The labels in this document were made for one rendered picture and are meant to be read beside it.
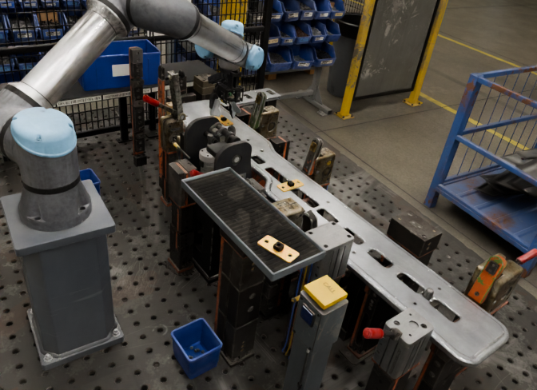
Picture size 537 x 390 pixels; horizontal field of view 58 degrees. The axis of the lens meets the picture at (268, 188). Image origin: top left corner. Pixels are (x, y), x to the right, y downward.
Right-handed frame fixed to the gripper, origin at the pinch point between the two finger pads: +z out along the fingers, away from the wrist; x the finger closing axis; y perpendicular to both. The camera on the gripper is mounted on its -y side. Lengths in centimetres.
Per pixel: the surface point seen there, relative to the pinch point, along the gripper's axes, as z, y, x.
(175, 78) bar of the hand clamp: -18.2, 1.9, -20.7
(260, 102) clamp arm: -6.9, 7.0, 11.7
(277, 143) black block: 2.5, 21.7, 10.1
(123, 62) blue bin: -11.1, -35.5, -22.7
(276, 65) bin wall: 45, -146, 148
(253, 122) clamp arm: 1.0, 6.7, 10.0
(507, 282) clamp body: -3, 110, 11
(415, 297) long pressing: 2, 98, -8
